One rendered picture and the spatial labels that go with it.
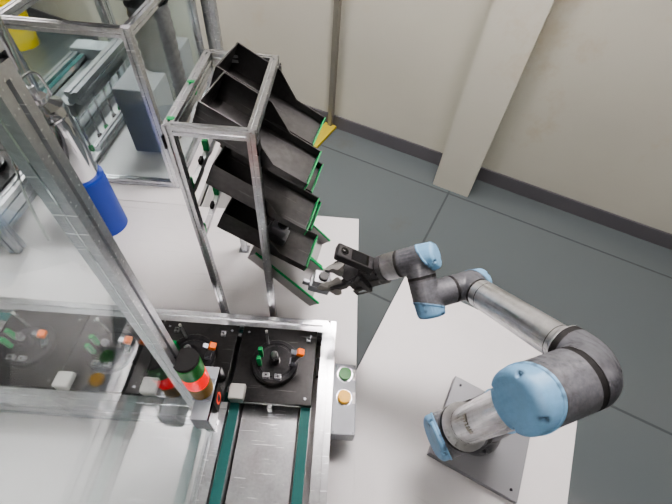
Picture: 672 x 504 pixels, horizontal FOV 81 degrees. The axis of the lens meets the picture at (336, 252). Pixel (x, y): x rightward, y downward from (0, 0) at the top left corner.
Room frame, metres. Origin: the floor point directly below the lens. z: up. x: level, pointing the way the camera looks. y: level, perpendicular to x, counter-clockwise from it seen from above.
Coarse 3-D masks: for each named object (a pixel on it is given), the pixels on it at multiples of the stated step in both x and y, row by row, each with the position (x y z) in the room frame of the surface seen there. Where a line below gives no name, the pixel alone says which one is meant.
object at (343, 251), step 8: (336, 248) 0.68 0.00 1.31; (344, 248) 0.68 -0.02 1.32; (352, 248) 0.69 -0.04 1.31; (336, 256) 0.65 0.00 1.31; (344, 256) 0.65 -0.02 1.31; (352, 256) 0.66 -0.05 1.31; (360, 256) 0.67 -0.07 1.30; (368, 256) 0.68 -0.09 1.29; (352, 264) 0.65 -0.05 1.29; (360, 264) 0.65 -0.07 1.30; (368, 264) 0.66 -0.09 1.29; (368, 272) 0.64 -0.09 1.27
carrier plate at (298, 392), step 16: (256, 336) 0.57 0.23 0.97; (272, 336) 0.57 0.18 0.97; (288, 336) 0.58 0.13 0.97; (304, 336) 0.58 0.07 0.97; (240, 352) 0.51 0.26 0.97; (304, 352) 0.53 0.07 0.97; (240, 368) 0.46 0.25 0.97; (304, 368) 0.48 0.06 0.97; (256, 384) 0.41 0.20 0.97; (288, 384) 0.42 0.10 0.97; (304, 384) 0.43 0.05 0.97; (256, 400) 0.37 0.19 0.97; (272, 400) 0.37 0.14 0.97; (288, 400) 0.37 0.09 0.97; (304, 400) 0.38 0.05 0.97
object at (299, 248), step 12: (228, 204) 0.75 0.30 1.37; (240, 204) 0.83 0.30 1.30; (228, 216) 0.72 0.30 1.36; (240, 216) 0.78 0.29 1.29; (252, 216) 0.80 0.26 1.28; (228, 228) 0.72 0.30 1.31; (240, 228) 0.71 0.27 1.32; (252, 228) 0.71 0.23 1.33; (252, 240) 0.71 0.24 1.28; (288, 240) 0.77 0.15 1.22; (300, 240) 0.78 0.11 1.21; (312, 240) 0.80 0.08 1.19; (276, 252) 0.70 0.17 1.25; (288, 252) 0.73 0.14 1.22; (300, 252) 0.74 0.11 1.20; (312, 252) 0.74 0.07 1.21; (300, 264) 0.69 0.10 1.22
